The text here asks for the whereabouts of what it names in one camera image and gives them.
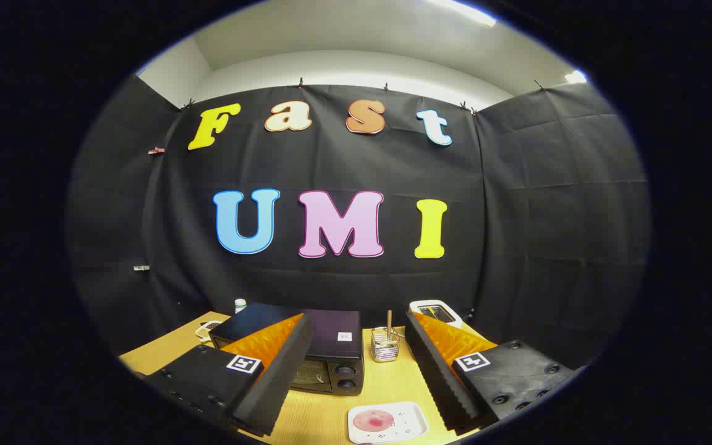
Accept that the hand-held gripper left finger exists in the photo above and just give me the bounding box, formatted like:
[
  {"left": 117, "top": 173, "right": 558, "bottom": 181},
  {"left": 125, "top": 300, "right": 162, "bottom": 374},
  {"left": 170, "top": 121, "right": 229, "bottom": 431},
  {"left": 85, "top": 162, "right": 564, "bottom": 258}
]
[{"left": 146, "top": 312, "right": 315, "bottom": 438}]

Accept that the black backdrop cloth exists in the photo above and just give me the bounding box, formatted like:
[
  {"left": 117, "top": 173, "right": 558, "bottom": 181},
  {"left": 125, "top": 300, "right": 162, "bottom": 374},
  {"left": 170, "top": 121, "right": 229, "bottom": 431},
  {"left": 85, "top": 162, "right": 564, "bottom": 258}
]
[{"left": 67, "top": 74, "right": 650, "bottom": 371}]

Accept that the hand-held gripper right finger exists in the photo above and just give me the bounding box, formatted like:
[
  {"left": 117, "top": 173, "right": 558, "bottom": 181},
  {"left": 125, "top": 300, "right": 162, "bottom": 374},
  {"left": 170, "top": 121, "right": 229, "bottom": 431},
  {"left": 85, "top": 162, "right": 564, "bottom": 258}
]
[{"left": 404, "top": 311, "right": 579, "bottom": 433}]

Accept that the pink ham slice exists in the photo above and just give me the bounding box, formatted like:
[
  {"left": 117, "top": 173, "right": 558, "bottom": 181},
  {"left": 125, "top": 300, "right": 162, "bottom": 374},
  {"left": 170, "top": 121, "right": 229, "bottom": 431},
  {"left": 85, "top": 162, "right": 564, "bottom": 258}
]
[{"left": 353, "top": 409, "right": 395, "bottom": 433}]

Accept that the white bread toaster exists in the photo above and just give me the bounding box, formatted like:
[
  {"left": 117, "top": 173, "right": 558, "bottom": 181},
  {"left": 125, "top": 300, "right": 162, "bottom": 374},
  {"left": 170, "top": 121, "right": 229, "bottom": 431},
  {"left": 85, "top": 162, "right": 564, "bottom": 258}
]
[{"left": 409, "top": 300, "right": 463, "bottom": 328}]

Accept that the white food tray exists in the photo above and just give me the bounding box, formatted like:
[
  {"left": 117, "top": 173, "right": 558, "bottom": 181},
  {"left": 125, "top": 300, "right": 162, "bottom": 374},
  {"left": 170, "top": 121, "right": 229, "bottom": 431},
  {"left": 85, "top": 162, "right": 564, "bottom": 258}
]
[{"left": 347, "top": 401, "right": 430, "bottom": 444}]

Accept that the wire mesh basket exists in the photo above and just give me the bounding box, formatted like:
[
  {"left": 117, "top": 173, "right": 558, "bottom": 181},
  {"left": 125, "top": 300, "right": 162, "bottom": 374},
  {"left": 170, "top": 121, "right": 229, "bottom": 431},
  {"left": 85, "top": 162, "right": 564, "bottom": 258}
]
[{"left": 371, "top": 328, "right": 401, "bottom": 362}]

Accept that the black toaster oven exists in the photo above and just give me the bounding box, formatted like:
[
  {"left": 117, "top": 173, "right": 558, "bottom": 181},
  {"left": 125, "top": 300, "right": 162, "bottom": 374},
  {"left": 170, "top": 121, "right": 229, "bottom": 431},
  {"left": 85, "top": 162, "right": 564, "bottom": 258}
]
[{"left": 209, "top": 302, "right": 365, "bottom": 396}]

